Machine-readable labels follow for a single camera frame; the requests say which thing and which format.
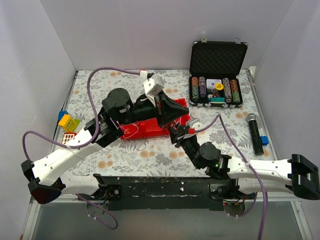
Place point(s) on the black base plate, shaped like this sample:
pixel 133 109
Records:
pixel 160 193

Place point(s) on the yellow green toy brick house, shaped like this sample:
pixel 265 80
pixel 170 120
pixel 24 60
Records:
pixel 68 122

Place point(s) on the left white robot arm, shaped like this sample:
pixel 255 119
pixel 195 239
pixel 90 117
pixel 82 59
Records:
pixel 47 178

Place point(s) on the black poker chip case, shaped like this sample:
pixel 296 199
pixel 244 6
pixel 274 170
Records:
pixel 214 73

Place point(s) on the black microphone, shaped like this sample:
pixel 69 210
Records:
pixel 255 135

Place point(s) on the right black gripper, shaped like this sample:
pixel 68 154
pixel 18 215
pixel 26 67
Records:
pixel 180 135

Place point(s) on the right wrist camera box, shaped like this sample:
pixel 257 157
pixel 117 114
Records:
pixel 194 125

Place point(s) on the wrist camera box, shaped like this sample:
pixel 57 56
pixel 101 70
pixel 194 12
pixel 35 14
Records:
pixel 194 125
pixel 152 86

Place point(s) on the red white window brick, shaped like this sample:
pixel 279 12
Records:
pixel 67 137

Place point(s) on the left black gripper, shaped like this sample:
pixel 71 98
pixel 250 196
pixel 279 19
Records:
pixel 161 108

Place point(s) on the floral table mat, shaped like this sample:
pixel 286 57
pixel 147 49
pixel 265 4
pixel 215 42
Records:
pixel 226 128

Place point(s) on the red three-compartment tray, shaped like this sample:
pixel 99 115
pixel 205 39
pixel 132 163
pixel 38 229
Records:
pixel 149 128

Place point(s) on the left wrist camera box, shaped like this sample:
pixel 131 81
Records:
pixel 152 86

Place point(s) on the small blue block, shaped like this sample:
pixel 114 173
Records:
pixel 264 140

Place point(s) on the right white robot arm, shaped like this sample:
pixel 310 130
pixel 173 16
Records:
pixel 297 175

